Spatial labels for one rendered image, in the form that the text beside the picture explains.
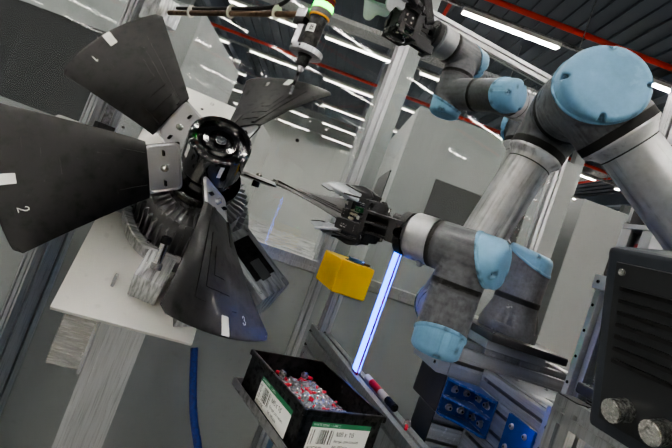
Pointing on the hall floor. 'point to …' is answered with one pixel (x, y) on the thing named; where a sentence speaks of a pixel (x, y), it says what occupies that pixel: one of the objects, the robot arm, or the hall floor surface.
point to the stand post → (99, 388)
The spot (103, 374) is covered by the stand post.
